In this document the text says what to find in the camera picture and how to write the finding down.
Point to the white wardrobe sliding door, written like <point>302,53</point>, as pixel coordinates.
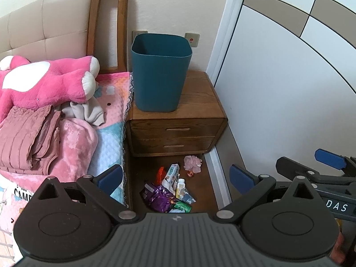
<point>284,71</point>

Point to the small white yellow bottle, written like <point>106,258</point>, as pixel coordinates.
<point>180,188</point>

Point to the pastel patterned bed quilt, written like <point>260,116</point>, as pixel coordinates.
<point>114,94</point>

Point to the beige padded wooden headboard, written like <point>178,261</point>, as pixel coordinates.
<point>54,29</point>

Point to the wall switch with red dot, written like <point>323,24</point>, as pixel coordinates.
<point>192,38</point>

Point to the orange foam fruit net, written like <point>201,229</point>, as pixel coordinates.
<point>160,175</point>

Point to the folded mauve cloth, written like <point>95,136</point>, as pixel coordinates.
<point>30,140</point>

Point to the white green toothpaste box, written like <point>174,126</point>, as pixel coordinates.
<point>171,179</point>

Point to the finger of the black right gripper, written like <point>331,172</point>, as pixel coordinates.
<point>289,168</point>
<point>341,163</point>

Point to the pink tissue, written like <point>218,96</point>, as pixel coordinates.
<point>192,163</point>

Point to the pink plush toy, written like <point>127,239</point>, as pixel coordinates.
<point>33,85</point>

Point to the pink fuzzy blanket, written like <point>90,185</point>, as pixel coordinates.
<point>78,142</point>

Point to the blue small wrapper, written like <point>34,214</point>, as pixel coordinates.
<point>188,198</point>

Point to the dark teal trash bin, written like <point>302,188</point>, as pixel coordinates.
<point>159,66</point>

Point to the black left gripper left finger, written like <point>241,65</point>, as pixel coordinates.
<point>98,190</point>

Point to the wooden nightstand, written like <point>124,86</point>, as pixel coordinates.
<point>193,128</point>

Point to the green snack wrapper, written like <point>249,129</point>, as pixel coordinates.
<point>180,207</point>

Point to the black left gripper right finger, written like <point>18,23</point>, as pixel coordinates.
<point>254,190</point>

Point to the purple white snack bag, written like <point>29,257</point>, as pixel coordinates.
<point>158,198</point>

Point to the wall socket behind bin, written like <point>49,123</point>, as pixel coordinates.
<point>135,33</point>

